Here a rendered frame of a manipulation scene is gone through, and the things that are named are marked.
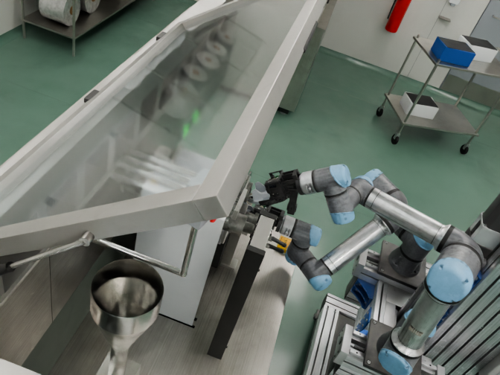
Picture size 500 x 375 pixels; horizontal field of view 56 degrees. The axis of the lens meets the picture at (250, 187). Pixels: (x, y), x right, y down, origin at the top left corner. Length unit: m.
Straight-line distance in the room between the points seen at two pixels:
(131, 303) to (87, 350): 0.54
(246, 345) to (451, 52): 3.47
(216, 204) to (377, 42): 5.69
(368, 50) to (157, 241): 5.03
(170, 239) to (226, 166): 0.89
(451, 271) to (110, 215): 1.08
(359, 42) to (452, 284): 4.90
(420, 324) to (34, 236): 1.25
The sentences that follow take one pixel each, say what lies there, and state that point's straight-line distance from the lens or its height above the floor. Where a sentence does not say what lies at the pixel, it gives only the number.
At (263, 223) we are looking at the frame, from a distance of 1.29.
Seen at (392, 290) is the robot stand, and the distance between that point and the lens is 2.35.
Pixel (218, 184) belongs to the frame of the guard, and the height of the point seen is 2.00.
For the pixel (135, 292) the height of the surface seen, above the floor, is 1.44.
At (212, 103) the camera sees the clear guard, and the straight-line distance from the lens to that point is 0.77.
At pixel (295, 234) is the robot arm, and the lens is 1.76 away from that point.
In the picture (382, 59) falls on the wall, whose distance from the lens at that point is 6.19.
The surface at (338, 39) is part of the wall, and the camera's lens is 6.13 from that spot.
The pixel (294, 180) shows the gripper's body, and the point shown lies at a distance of 1.54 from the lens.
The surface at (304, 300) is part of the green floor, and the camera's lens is 3.05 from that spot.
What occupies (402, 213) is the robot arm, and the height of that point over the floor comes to 1.41.
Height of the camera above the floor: 2.32
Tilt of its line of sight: 40 degrees down
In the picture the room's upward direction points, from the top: 19 degrees clockwise
